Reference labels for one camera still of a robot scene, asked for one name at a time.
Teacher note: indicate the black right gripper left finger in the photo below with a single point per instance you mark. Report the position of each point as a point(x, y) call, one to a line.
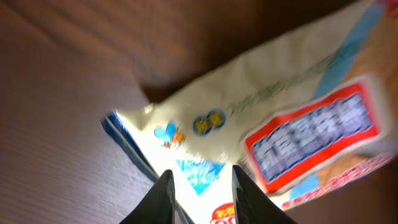
point(158, 205)

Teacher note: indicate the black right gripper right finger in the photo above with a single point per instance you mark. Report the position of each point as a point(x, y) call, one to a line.
point(251, 204)

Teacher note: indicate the yellow white snack bag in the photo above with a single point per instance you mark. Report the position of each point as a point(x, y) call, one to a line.
point(302, 115)

